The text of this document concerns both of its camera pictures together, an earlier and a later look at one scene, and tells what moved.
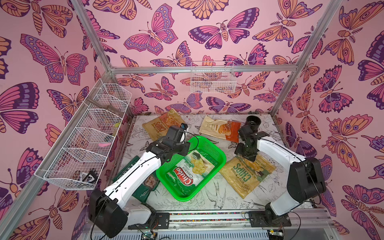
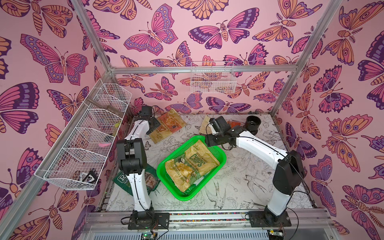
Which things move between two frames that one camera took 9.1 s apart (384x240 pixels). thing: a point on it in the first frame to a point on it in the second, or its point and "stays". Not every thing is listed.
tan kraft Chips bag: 244,175 to 203,159
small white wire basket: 213,77 stays
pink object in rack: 104,144 stays
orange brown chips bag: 159,126 stays
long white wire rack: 79,159 stays
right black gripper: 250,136 to 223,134
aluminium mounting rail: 304,219 stays
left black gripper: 186,148 to 157,123
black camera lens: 254,121 stays
